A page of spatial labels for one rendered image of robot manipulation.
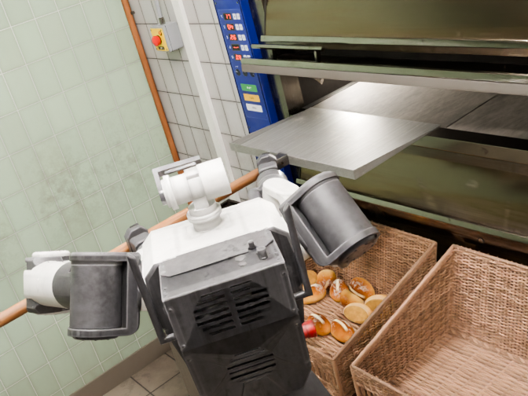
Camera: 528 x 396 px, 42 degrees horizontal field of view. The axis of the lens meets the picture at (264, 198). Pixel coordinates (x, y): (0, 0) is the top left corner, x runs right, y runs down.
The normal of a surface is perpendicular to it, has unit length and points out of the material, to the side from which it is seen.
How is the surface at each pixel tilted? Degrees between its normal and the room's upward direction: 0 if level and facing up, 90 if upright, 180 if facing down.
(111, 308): 83
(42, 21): 90
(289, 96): 90
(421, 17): 70
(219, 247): 1
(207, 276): 1
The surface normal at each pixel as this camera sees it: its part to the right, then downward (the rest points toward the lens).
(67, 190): 0.62, 0.19
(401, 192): -0.78, 0.11
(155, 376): -0.24, -0.88
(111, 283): 0.69, -0.07
